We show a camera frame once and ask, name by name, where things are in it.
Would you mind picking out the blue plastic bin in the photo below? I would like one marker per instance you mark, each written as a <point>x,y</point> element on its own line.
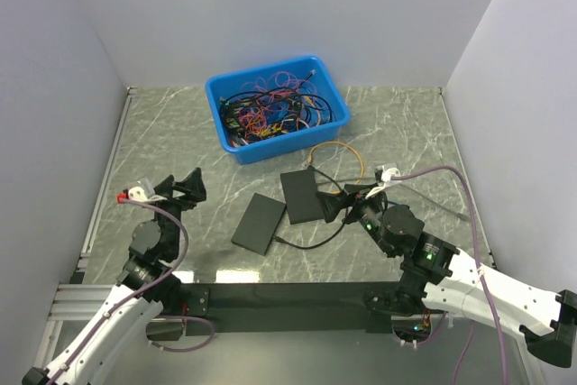
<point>274,109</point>

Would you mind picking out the black network switch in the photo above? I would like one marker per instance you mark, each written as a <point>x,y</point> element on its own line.
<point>299,190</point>

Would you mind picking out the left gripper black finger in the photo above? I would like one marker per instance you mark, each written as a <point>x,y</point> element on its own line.
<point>192,188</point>
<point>165,188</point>

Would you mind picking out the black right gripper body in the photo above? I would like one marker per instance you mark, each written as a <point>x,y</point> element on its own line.
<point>369,211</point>

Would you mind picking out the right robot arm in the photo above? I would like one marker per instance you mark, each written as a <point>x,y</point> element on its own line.
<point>437,275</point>

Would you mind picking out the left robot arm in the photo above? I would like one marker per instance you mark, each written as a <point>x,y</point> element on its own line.
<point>145,286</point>

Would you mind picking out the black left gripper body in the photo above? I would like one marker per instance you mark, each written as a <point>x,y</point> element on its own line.
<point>176,205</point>

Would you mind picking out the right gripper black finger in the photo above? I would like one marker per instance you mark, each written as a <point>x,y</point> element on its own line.
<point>358,189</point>
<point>333,203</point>

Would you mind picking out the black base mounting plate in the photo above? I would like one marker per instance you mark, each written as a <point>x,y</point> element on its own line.
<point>288,307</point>

